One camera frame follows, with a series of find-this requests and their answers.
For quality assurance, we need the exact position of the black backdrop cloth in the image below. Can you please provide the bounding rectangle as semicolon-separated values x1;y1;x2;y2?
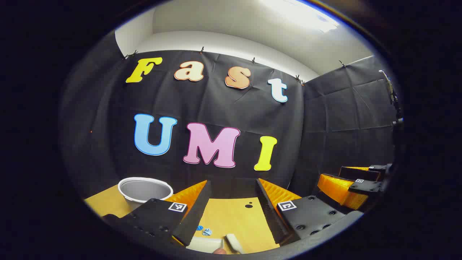
60;31;397;217

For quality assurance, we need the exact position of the wooden desktop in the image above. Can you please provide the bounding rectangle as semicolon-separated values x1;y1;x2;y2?
84;184;303;255

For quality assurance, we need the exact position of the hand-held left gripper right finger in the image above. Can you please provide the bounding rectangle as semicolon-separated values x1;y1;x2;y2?
255;178;364;246

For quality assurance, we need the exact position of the white garbage bin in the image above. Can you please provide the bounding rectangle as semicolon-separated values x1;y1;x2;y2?
118;177;174;212

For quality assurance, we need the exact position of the small grey broom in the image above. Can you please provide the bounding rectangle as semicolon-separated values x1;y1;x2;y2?
225;234;247;254

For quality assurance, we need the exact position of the grey plastic dustpan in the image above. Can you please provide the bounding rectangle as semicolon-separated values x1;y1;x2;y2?
186;237;225;254

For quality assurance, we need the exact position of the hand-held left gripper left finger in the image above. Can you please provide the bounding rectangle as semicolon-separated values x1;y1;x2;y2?
103;180;212;247

